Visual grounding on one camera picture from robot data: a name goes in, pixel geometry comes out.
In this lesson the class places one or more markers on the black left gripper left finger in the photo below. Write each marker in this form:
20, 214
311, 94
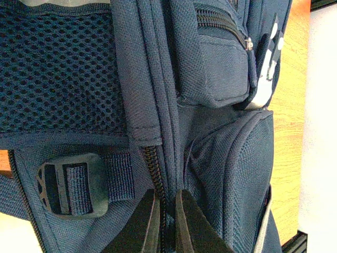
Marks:
142, 231

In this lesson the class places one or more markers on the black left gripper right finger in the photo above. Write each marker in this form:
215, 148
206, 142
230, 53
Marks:
193, 233

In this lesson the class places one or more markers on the navy blue student backpack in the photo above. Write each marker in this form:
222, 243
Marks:
104, 100

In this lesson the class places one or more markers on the black aluminium frame rail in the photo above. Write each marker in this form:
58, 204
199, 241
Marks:
297, 244

